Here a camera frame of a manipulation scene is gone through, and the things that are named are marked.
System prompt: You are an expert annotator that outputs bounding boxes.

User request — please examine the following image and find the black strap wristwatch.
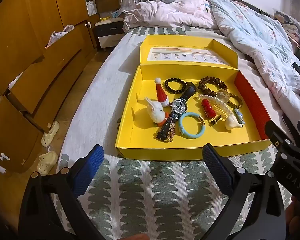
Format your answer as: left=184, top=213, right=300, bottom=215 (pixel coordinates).
left=156, top=82, right=197, bottom=142

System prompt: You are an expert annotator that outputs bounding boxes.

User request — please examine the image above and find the red santa hat clip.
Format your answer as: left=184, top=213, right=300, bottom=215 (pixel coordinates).
left=154, top=77, right=170, bottom=107

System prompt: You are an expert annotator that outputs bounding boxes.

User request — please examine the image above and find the pearl claw hair clip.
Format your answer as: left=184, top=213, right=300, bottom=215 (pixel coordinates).
left=194, top=88, right=234, bottom=120

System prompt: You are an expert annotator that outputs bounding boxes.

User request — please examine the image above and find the large brown seed bracelet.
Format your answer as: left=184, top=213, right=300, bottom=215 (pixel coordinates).
left=197, top=76, right=228, bottom=93

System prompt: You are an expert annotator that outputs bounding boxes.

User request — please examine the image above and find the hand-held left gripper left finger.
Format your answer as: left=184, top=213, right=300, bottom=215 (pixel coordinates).
left=19, top=144, right=108, bottom=240

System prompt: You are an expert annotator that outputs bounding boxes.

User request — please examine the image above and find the wooden wardrobe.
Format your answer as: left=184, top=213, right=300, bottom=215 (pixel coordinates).
left=0, top=0, right=102, bottom=174

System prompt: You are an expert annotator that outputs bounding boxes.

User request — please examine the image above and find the patterned cushion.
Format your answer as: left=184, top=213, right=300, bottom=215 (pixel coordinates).
left=274, top=9, right=300, bottom=48

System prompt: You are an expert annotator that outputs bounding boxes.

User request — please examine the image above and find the dark nightstand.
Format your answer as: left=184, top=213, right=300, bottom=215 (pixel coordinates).
left=94, top=20, right=125, bottom=52

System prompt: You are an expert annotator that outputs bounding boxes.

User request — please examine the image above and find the cream plush hair clip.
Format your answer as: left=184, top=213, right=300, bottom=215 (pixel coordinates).
left=225, top=115, right=242, bottom=131

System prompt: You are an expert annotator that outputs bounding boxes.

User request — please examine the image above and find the small brown bead bracelet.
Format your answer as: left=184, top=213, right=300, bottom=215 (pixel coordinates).
left=225, top=92, right=243, bottom=110

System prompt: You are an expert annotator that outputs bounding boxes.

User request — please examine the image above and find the green leaf patterned bedspread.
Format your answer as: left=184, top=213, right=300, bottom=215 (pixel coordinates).
left=50, top=26, right=300, bottom=240

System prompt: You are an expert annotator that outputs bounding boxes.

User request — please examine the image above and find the plastic bag in drawer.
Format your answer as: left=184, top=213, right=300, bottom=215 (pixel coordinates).
left=46, top=24, right=75, bottom=47

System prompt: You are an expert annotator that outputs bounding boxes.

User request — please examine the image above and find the red ball hair clip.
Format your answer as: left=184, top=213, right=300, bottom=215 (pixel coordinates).
left=201, top=99, right=223, bottom=125

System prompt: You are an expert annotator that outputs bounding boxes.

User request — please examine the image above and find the black bead bracelet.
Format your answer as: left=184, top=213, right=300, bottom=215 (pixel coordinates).
left=164, top=78, right=187, bottom=95

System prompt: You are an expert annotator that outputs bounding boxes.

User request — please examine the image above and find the pink duvet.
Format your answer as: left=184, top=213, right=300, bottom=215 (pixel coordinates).
left=122, top=0, right=223, bottom=32

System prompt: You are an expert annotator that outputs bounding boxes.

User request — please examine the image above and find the light blue printed duvet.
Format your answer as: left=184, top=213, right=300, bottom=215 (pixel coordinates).
left=202, top=0, right=300, bottom=120

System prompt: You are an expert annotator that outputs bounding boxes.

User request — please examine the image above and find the white paper bag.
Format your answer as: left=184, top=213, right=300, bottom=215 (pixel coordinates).
left=86, top=0, right=98, bottom=16

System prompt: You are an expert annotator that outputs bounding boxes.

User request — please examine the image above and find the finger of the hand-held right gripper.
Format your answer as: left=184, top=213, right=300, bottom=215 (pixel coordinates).
left=264, top=120, right=294, bottom=147

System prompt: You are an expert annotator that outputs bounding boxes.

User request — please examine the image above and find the white rabbit hair clip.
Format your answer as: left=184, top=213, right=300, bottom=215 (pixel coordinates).
left=144, top=97, right=169, bottom=126

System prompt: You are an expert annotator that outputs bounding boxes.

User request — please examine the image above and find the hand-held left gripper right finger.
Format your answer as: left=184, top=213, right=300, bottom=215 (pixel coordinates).
left=202, top=143, right=287, bottom=240

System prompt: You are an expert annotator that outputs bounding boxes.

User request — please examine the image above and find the light blue bangle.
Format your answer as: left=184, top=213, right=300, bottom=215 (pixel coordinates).
left=178, top=112, right=206, bottom=139

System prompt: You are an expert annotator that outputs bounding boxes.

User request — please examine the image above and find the yellow cardboard box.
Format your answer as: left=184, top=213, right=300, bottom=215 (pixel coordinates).
left=114, top=35, right=272, bottom=160

